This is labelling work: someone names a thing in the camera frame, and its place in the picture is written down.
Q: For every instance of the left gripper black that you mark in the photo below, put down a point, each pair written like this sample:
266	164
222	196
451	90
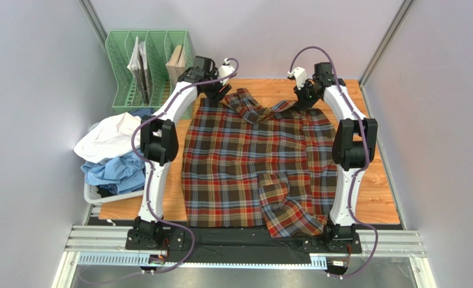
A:
217	95

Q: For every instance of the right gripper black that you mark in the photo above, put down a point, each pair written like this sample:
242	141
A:
302	101

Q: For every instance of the plaid long sleeve shirt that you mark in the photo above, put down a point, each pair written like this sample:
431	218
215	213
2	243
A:
247	165

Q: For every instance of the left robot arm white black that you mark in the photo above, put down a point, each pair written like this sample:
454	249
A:
159	145

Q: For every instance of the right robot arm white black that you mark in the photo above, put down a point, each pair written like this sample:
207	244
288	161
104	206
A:
353	147

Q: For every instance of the beige book in organizer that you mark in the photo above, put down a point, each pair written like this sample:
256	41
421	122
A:
176	65

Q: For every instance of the magazines in organizer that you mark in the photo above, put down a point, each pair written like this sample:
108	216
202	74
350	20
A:
139	68

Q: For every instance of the green plastic file organizer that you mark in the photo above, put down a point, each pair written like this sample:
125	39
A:
159	46

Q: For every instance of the white shirt in basket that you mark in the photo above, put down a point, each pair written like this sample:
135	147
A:
111	138

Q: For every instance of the light blue shirt in basket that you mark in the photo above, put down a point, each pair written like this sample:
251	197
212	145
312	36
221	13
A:
119	175

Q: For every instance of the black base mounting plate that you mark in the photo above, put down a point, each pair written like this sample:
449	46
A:
232	246

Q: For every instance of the white laundry basket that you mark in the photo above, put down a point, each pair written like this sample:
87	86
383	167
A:
97	195

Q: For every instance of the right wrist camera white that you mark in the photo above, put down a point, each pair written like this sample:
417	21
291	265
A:
298	74

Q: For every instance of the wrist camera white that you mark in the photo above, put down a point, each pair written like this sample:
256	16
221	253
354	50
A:
298	74
226	71

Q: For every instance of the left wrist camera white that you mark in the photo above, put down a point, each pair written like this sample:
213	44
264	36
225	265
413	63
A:
226	71

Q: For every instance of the aluminium frame rail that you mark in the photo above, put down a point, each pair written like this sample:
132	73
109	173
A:
99	244

